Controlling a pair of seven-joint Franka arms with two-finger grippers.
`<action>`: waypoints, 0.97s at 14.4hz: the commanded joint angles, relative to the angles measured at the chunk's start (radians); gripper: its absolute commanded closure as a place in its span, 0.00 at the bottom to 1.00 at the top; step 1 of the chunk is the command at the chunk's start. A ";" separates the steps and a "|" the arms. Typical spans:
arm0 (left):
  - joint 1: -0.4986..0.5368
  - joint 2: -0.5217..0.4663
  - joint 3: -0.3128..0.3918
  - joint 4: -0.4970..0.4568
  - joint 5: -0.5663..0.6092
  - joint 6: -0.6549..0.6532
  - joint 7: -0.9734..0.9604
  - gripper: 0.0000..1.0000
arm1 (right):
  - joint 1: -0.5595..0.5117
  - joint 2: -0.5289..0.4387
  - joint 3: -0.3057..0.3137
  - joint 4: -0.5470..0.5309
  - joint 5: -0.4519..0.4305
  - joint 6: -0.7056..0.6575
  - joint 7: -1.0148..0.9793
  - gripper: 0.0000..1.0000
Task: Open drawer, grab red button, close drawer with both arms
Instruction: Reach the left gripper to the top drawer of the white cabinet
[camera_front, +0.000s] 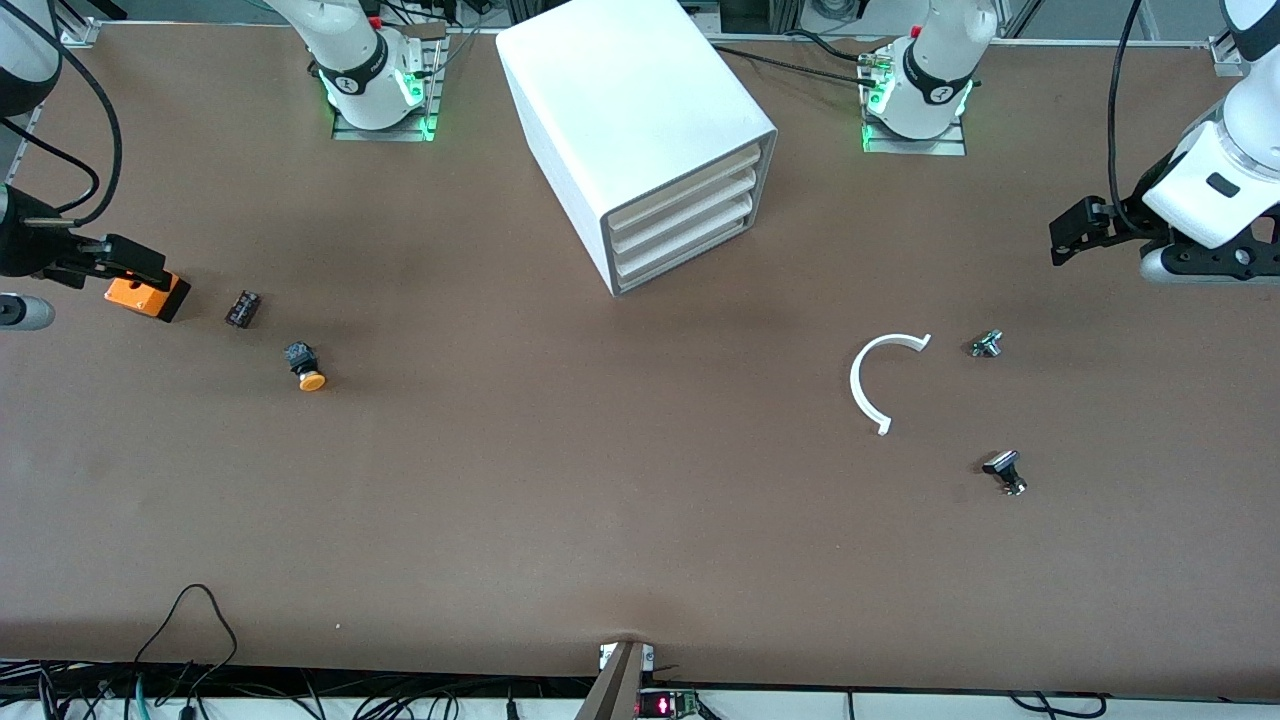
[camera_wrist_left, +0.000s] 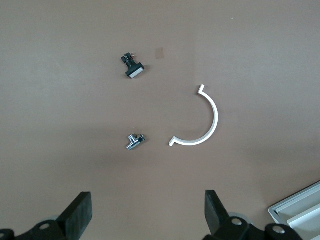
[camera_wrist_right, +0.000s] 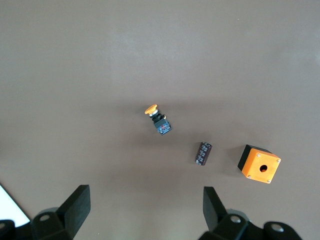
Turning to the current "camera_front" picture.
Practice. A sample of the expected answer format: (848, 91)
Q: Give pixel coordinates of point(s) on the orange button box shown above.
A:
(150, 298)

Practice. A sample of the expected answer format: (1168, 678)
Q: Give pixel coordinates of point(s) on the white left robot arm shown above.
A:
(935, 70)

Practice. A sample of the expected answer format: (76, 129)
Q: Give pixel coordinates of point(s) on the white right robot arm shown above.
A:
(360, 60)

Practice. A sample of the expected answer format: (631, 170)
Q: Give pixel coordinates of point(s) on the aluminium frame corner bracket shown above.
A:
(1222, 55)
(80, 32)

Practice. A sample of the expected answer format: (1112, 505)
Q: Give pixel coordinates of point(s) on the circuit board with red display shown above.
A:
(665, 705)

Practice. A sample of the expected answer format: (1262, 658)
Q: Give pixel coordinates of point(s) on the white drawer cabinet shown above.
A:
(620, 100)

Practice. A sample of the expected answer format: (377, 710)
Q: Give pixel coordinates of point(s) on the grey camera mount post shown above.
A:
(615, 690)

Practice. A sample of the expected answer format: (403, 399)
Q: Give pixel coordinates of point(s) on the white curved plastic piece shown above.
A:
(857, 385)

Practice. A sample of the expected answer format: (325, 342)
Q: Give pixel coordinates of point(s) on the small black terminal block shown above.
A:
(243, 309)

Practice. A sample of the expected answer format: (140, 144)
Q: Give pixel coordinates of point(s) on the white table edge duct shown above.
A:
(950, 708)

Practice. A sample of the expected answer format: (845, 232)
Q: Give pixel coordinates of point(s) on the white highest drawer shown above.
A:
(690, 188)

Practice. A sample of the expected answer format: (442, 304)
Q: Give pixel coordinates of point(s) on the black and silver switch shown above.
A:
(1003, 465)

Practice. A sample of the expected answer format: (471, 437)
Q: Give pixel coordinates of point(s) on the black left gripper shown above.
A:
(1127, 222)

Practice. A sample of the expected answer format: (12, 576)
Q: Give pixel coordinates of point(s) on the white lowest drawer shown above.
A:
(690, 240)

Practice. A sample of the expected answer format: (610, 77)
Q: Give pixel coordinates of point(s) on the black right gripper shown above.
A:
(22, 245)

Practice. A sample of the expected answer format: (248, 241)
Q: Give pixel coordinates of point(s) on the orange push button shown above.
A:
(312, 380)

